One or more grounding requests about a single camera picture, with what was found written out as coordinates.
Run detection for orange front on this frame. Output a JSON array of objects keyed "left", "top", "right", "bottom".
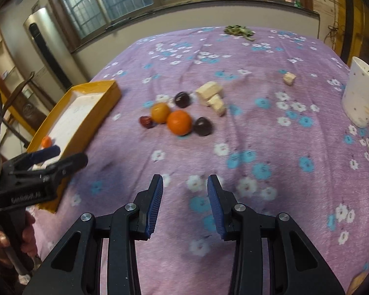
[{"left": 40, "top": 136, "right": 53, "bottom": 148}]

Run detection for orange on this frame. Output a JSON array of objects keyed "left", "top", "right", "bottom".
[
  {"left": 40, "top": 136, "right": 53, "bottom": 148},
  {"left": 167, "top": 110, "right": 193, "bottom": 136}
]

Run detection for red jujube date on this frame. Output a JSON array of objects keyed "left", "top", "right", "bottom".
[{"left": 139, "top": 116, "right": 155, "bottom": 129}]

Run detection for yellow-orange tangerine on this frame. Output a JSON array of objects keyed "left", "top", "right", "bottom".
[{"left": 151, "top": 103, "right": 171, "bottom": 124}]

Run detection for dark plum front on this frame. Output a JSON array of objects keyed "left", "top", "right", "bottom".
[{"left": 193, "top": 117, "right": 213, "bottom": 136}]

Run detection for dark plum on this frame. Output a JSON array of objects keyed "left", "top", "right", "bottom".
[
  {"left": 174, "top": 91, "right": 191, "bottom": 109},
  {"left": 193, "top": 117, "right": 213, "bottom": 136}
]

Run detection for dark plum back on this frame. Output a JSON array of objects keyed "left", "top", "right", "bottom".
[{"left": 174, "top": 91, "right": 191, "bottom": 109}]

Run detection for person's left hand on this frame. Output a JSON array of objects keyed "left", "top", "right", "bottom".
[{"left": 0, "top": 211, "right": 38, "bottom": 268}]

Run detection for dark wooden chair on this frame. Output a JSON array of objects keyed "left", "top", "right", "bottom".
[{"left": 2, "top": 71, "right": 57, "bottom": 148}]

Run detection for yellow white tray box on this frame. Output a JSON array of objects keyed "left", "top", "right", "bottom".
[{"left": 26, "top": 79, "right": 123, "bottom": 214}]

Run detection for standing air conditioner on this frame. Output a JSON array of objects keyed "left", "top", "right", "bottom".
[{"left": 23, "top": 7, "right": 87, "bottom": 91}]

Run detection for purple floral tablecloth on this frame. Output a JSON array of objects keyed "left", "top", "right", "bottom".
[{"left": 33, "top": 27, "right": 369, "bottom": 294}]

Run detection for white dotted paper cup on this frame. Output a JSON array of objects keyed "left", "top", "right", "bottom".
[{"left": 341, "top": 57, "right": 369, "bottom": 128}]

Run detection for green dried leaves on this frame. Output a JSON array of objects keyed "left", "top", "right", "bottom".
[{"left": 224, "top": 25, "right": 255, "bottom": 41}]

